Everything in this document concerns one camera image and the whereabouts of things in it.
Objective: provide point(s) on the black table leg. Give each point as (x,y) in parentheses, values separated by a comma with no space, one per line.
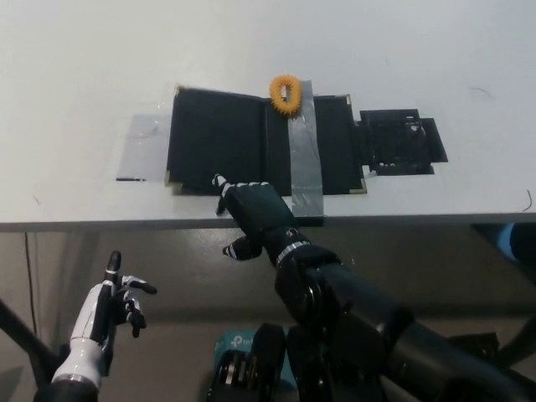
(25,339)
(519,343)

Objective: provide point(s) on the clear plastic sheet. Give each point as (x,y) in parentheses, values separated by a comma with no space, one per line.
(142,146)

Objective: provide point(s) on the grey duct tape strip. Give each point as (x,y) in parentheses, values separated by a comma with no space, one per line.
(303,167)

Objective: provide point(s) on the black tape patch on desk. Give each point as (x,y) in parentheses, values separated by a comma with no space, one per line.
(402,142)

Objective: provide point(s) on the black USC diary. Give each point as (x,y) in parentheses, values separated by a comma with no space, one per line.
(218,142)

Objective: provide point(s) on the teal TP-Link box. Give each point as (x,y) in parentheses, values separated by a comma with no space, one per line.
(234,341)

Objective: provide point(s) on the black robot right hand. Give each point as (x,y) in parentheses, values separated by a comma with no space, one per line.
(259,213)

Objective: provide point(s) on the blue object under desk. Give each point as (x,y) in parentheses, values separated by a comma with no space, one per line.
(508,240)

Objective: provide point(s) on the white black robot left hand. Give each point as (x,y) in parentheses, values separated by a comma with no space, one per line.
(94,312)

